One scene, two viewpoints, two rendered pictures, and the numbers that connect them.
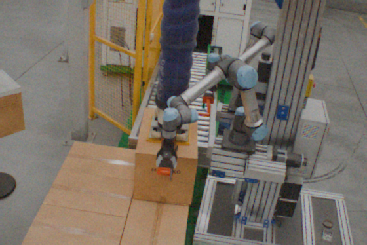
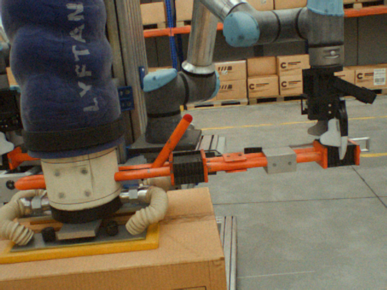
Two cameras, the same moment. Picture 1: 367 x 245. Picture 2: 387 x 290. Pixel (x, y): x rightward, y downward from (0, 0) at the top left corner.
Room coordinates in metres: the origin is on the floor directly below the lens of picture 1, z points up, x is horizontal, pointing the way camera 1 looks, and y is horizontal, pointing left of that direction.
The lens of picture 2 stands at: (2.28, 0.99, 1.36)
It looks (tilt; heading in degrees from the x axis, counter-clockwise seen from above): 15 degrees down; 271
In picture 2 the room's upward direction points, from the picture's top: 6 degrees counter-clockwise
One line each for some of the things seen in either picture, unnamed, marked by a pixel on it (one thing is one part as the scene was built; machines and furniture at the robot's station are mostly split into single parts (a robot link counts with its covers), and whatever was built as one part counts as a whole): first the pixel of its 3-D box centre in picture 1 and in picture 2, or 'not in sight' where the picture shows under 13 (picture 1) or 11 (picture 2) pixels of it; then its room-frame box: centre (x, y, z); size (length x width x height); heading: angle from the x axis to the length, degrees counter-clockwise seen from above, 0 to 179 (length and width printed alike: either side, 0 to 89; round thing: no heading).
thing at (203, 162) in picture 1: (170, 155); not in sight; (2.93, 0.08, 0.48); 0.70 x 0.03 x 0.15; 88
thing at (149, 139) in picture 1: (155, 126); (81, 235); (2.56, 0.19, 0.97); 0.34 x 0.10 x 0.05; 2
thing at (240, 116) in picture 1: (244, 118); (162, 90); (2.38, -0.37, 1.20); 0.13 x 0.12 x 0.14; 30
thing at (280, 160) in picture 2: not in sight; (278, 160); (2.10, 0.08, 1.07); 0.07 x 0.07 x 0.04; 2
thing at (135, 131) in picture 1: (152, 86); not in sight; (4.11, 0.37, 0.50); 2.31 x 0.05 x 0.19; 178
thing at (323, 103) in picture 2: (168, 143); (323, 92); (1.98, 0.07, 1.22); 0.09 x 0.08 x 0.12; 2
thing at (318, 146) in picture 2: (164, 167); (335, 152); (1.96, 0.08, 1.07); 0.08 x 0.07 x 0.05; 2
